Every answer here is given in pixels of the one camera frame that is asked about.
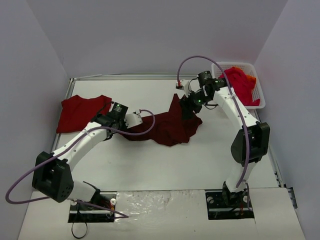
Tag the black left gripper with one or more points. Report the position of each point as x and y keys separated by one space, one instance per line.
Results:
x=122 y=127

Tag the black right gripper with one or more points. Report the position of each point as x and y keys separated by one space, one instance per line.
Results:
x=188 y=107

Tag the dark maroon t shirt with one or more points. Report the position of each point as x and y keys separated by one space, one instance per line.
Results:
x=170 y=129

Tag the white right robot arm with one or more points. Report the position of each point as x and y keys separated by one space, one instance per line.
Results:
x=252 y=136

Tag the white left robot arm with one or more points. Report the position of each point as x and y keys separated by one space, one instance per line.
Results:
x=53 y=174

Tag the folded red t shirt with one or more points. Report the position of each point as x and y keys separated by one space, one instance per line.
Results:
x=77 y=112

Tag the crimson pink t shirt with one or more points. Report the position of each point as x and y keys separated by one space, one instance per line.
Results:
x=238 y=80

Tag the orange t shirt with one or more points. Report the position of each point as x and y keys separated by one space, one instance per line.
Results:
x=251 y=81

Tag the white plastic laundry basket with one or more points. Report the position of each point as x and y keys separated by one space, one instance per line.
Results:
x=248 y=69

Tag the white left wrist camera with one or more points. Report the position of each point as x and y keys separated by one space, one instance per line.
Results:
x=133 y=119

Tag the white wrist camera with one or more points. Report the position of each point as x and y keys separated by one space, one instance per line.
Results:
x=133 y=119
x=185 y=86

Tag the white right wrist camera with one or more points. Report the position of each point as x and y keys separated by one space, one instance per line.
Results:
x=185 y=86

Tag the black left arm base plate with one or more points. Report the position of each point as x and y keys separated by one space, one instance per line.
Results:
x=81 y=213

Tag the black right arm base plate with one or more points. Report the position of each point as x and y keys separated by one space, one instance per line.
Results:
x=219 y=209

